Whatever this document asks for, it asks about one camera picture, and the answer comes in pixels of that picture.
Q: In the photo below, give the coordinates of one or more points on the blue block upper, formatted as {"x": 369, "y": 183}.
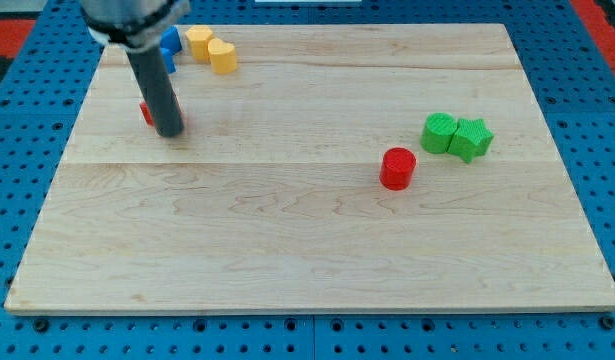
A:
{"x": 170, "y": 40}

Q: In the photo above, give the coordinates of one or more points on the wooden board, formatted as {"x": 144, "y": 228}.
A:
{"x": 270, "y": 201}

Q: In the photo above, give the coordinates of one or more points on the green star block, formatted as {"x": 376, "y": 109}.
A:
{"x": 471, "y": 139}

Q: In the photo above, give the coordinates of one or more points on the red star block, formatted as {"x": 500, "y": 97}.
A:
{"x": 146, "y": 114}

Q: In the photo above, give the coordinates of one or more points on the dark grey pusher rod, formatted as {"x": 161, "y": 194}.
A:
{"x": 151, "y": 74}

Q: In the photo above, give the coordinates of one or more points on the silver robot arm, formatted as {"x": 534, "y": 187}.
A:
{"x": 134, "y": 25}

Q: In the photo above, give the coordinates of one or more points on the red cylinder block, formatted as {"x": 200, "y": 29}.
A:
{"x": 397, "y": 168}

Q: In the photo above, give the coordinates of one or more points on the green cylinder block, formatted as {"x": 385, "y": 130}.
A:
{"x": 438, "y": 132}

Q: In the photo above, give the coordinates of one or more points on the blue block lower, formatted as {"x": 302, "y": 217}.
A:
{"x": 168, "y": 59}

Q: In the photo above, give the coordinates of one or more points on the yellow heart block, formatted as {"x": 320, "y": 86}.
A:
{"x": 223, "y": 56}

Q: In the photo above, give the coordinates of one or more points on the yellow hexagon block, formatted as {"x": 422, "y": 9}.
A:
{"x": 198, "y": 38}

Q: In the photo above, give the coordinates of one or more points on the blue block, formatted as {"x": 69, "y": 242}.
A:
{"x": 170, "y": 40}
{"x": 168, "y": 59}

